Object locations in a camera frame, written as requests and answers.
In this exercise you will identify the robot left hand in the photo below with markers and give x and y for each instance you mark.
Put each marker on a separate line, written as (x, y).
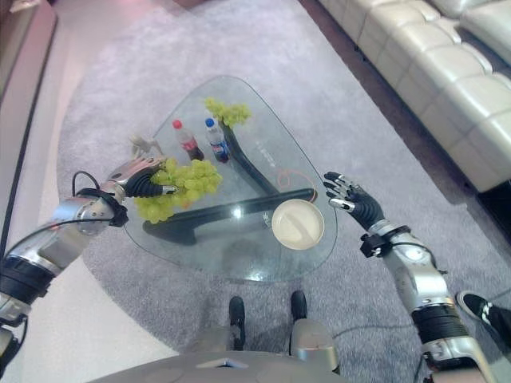
(140, 184)

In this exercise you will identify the person's black shoe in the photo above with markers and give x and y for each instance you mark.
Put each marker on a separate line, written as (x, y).
(485, 313)

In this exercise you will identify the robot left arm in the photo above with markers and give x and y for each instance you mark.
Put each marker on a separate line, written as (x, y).
(48, 243)

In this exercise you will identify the robot leg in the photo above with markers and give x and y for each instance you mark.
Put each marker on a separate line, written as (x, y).
(309, 335)
(235, 325)

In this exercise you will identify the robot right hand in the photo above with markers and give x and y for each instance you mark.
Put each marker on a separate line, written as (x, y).
(361, 201)

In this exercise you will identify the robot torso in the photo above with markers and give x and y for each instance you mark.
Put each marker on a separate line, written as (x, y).
(223, 369)

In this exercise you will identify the small green grape bunch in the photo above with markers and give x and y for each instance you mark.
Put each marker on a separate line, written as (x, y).
(229, 111)

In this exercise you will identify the red cap cola bottle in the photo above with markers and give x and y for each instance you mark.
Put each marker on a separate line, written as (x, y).
(187, 141)

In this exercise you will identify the dark wooden cabinet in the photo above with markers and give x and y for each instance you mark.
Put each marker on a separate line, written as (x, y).
(22, 60)

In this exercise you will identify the black table base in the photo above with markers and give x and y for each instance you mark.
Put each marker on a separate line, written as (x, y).
(239, 191)

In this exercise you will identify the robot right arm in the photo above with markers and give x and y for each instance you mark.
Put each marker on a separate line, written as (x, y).
(427, 295)

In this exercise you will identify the robot left leg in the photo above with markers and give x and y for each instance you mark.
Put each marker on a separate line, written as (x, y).
(235, 325)

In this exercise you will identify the glass coffee table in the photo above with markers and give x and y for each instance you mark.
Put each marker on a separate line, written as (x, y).
(255, 151)

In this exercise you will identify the grey round rug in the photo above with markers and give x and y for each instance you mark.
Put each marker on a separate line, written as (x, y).
(255, 159)

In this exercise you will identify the blue cap cola bottle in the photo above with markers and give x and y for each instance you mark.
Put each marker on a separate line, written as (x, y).
(216, 141)

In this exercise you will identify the cream leather sofa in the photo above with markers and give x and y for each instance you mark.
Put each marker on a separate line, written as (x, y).
(435, 76)

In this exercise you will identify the large green grape bunch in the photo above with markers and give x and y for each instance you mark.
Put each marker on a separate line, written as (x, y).
(187, 184)

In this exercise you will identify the robot right leg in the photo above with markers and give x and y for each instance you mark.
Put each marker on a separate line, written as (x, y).
(309, 335)

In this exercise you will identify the cream round plate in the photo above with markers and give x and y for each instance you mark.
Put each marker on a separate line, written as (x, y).
(298, 224)

